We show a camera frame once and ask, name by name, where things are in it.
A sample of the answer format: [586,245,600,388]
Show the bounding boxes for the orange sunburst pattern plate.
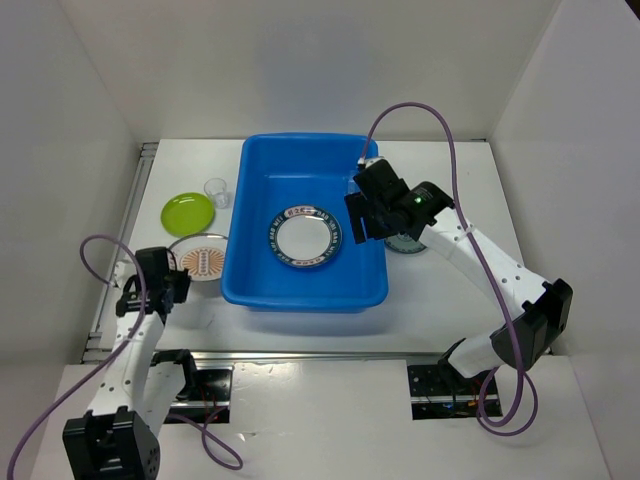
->
[168,233,228,282]

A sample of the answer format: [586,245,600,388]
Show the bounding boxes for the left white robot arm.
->
[62,247,200,479]

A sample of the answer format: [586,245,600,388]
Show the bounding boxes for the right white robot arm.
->
[345,157,573,393]

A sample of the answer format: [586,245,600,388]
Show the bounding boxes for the small blue patterned plate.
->
[384,234,427,255]

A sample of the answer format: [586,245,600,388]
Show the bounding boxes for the green plastic plate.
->
[160,192,215,238]

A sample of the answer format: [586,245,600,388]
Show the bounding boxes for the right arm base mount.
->
[407,364,487,421]

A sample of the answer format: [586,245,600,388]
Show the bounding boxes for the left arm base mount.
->
[151,349,233,423]

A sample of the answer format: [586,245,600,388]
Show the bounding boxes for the blue plastic bin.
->
[221,133,389,312]

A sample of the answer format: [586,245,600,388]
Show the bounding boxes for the dark green lettered plate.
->
[268,204,343,269]

